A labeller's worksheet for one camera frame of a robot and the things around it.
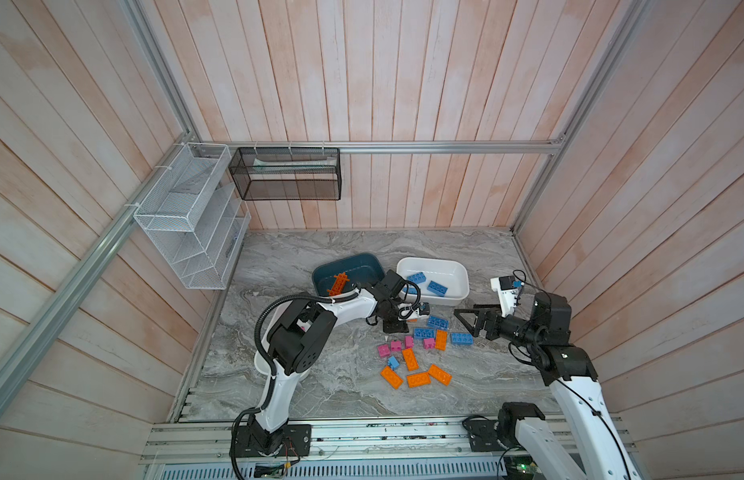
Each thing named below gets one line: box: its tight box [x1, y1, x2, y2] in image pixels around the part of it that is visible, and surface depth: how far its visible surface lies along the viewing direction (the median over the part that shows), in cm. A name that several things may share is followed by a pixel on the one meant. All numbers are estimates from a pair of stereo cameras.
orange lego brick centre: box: [402, 348, 419, 371], surface depth 89 cm
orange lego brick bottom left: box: [380, 366, 404, 389], surface depth 85 cm
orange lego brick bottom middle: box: [407, 372, 430, 388], surface depth 85 cm
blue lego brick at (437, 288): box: [426, 280, 448, 297], surface depth 103 cm
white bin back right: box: [396, 257, 470, 307], surface depth 106 cm
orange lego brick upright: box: [434, 329, 449, 351], surface depth 92 cm
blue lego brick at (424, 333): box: [413, 328, 436, 340], surface depth 92 cm
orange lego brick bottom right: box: [428, 364, 453, 386], surface depth 85 cm
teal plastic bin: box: [312, 253, 385, 296], surface depth 106 cm
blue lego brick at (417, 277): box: [407, 272, 427, 284], surface depth 106 cm
